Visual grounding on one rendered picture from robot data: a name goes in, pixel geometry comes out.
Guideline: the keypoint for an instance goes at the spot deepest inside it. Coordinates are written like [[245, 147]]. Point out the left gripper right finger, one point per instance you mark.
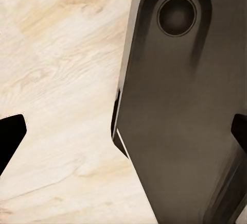
[[239, 130]]

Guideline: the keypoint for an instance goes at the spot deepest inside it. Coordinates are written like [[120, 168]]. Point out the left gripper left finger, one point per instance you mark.
[[12, 131]]

